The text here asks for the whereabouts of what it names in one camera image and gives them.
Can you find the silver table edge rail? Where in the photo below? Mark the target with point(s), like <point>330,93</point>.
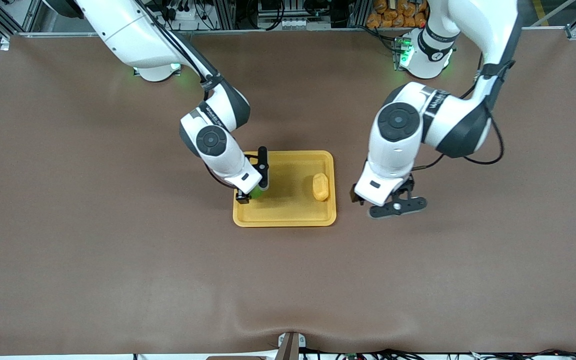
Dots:
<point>293,31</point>

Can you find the orange packaged goods pile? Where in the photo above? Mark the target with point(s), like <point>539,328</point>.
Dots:
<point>393,17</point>

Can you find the brown table mat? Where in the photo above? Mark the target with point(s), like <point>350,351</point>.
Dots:
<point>288,275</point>

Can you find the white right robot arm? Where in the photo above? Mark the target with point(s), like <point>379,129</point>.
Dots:
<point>213,140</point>

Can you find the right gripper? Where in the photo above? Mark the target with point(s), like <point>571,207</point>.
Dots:
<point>242,197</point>

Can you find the green apple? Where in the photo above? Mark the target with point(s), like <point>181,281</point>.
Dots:
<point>257,193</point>

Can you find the yellow plastic tray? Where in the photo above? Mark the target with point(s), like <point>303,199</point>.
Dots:
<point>288,205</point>

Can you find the white power strip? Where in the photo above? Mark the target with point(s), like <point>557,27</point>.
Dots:
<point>188,15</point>

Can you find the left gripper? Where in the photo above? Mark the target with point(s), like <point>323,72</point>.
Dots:
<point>354,196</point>

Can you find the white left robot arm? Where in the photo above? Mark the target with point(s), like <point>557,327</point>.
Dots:
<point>398,140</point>

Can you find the yellow potato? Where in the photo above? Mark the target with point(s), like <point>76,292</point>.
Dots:
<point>320,187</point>

